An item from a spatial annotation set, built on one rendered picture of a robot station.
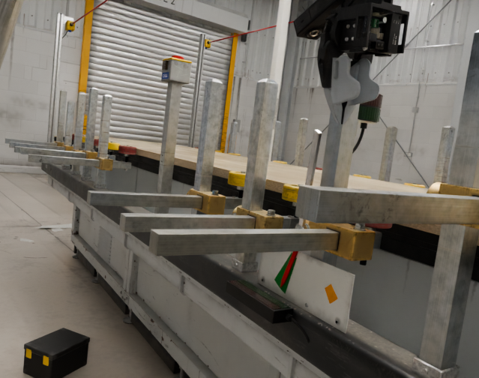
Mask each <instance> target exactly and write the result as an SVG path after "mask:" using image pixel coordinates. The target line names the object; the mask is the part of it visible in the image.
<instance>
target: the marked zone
mask: <svg viewBox="0 0 479 378"><path fill-rule="evenodd" d="M291 256H292V252H291V254H290V255H289V258H288V259H287V261H286V262H285V263H284V265H283V267H282V268H281V270H280V271H279V273H278V275H277V276H276V277H275V279H274V280H275V281H276V283H277V285H278V286H279V288H281V290H282V291H283V292H284V293H286V289H287V286H288V284H289V280H290V277H291V275H292V271H293V268H294V266H295V262H296V259H297V258H295V261H294V263H293V265H292V268H291V270H290V273H289V276H288V277H287V279H286V282H285V283H284V285H283V286H282V287H280V285H281V280H282V278H283V275H284V272H285V270H286V267H287V265H288V263H289V260H290V258H291Z"/></svg>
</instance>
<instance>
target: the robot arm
mask: <svg viewBox="0 0 479 378"><path fill-rule="evenodd" d="M23 2H24V0H0V69H1V66H2V63H3V61H4V57H5V54H6V52H7V48H8V46H9V43H10V39H11V37H12V34H13V30H14V28H15V26H16V22H17V20H18V17H19V13H20V11H21V8H22V5H23ZM408 22H409V12H408V11H405V10H402V9H401V6H399V5H395V4H393V0H316V1H315V2H314V3H313V4H312V5H311V6H309V7H308V9H306V10H305V12H303V13H302V14H301V15H300V16H299V17H298V18H297V19H296V20H295V21H294V22H293V23H294V27H295V32H296V35H297V37H300V38H307V39H312V40H318V39H319V38H320V44H319V49H318V56H317V62H318V69H319V76H320V80H321V84H322V88H324V92H325V97H326V101H327V103H328V106H329V109H330V111H331V114H332V116H333V117H334V121H335V122H336V123H337V124H339V125H344V124H345V123H346V121H347V120H348V119H349V117H350V115H351V114H352V112H353V110H354V108H355V106H356V105H357V104H362V103H365V102H368V101H373V100H375V99H376V98H377V97H378V96H379V89H380V88H379V84H377V83H376V82H374V81H373V80H372V79H371V78H370V69H371V64H372V60H373V55H375V56H378V57H389V56H391V54H400V53H404V49H405V43H406V33H407V28H408ZM401 24H404V28H403V38H402V43H401V44H400V45H398V42H399V36H400V26H401ZM343 53H347V55H348V56H347V55H342V54H343ZM341 55H342V56H341ZM350 59H352V61H350Z"/></svg>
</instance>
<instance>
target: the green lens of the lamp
mask: <svg viewBox="0 0 479 378"><path fill-rule="evenodd" d="M380 113H381V110H380V109H377V108H373V107H367V106H360V107H359V112H358V119H366V120H372V121H377V122H379V119H380Z"/></svg>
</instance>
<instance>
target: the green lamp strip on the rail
mask: <svg viewBox="0 0 479 378"><path fill-rule="evenodd" d="M237 281H238V282H239V283H241V284H243V285H245V286H246V287H248V288H249V289H251V290H252V291H254V292H255V293H258V294H259V295H261V296H262V297H264V298H265V299H267V300H269V301H270V302H272V303H274V304H275V305H277V306H278V307H280V308H282V309H284V308H290V307H288V306H287V305H286V304H284V303H282V302H281V301H279V300H277V299H275V298H274V297H272V296H270V295H269V294H267V293H266V292H263V291H262V290H260V289H259V288H257V287H255V286H254V285H252V284H251V283H248V282H247V281H245V280H237Z"/></svg>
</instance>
